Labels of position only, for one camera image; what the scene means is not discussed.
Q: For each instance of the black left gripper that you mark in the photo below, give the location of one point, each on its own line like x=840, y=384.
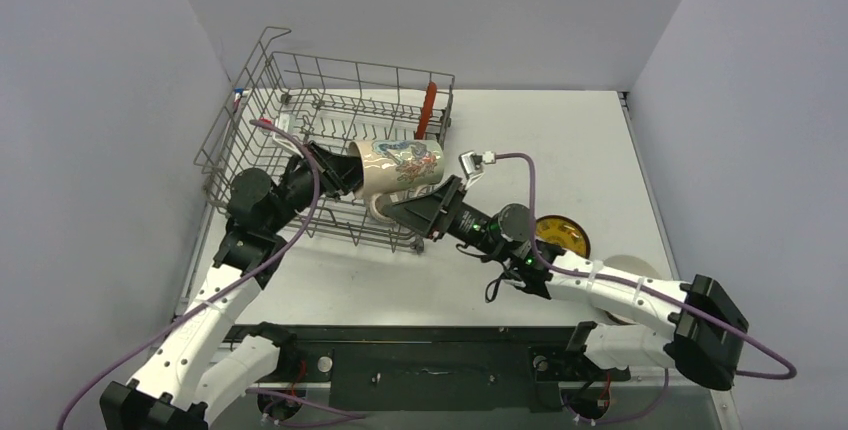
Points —
x=338, y=173

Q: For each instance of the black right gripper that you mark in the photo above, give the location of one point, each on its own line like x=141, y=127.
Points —
x=444, y=208

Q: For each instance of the cream mug with floral print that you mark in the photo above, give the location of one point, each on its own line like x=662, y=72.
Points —
x=379, y=205

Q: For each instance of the cream mug with dragon print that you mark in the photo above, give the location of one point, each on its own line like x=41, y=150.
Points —
x=392, y=166

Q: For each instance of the red plastic plate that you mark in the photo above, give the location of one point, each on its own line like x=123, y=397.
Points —
x=426, y=110

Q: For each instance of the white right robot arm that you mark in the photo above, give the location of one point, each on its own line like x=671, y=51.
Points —
x=693, y=327

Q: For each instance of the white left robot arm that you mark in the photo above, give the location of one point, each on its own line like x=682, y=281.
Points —
x=180, y=387

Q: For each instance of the yellow patterned plate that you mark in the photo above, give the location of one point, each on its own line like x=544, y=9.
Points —
x=565, y=233

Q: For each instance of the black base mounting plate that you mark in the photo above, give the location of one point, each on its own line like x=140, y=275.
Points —
x=420, y=368

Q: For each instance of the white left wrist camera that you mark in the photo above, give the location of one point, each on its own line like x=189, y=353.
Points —
x=270, y=128

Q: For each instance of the grey wire dish rack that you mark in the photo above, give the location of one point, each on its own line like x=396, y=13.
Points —
x=330, y=101

